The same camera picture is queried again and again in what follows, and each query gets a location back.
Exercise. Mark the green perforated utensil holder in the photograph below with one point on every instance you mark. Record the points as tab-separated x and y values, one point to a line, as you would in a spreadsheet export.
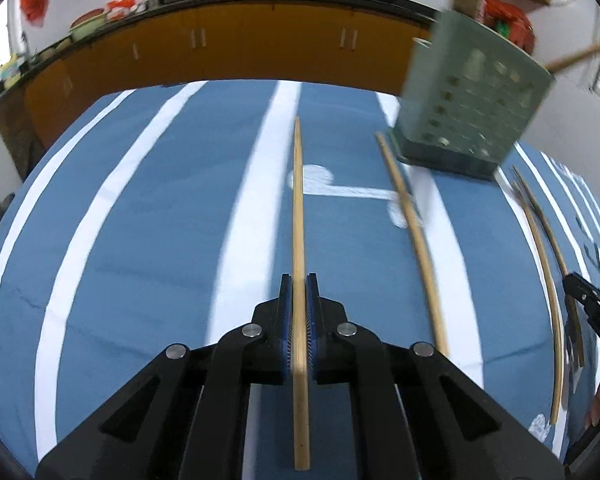
460	100

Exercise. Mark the red basin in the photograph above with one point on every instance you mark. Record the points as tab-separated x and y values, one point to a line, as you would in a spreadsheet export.
86	16

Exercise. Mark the red crumpled plastic bag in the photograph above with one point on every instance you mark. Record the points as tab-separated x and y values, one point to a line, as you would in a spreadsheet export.
510	22

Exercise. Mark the blue white striped tablecloth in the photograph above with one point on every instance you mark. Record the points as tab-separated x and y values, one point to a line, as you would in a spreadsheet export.
155	260

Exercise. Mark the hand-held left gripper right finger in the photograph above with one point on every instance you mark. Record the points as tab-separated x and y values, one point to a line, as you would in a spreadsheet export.
314	330

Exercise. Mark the red hanging plastic bag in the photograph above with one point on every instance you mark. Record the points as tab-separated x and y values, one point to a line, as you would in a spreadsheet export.
35	2

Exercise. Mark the wooden chopstick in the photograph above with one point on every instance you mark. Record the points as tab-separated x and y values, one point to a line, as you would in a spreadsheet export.
555	247
412	240
548	272
298	210
580	55

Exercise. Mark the wooden lower cabinets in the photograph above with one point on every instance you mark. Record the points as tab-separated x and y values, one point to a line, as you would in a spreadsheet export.
255	45

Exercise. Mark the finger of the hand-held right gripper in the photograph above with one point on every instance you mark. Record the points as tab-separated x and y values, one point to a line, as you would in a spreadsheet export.
580	287

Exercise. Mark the orange white plastic bag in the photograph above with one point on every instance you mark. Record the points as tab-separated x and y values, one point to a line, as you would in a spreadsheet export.
122	5

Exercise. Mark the green basin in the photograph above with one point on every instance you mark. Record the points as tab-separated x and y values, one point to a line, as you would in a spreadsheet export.
87	29

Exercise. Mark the yellow detergent bottle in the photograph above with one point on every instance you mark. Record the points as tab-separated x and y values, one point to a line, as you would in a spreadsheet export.
10	67

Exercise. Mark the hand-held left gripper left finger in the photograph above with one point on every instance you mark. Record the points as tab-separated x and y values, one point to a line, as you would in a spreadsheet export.
285	330

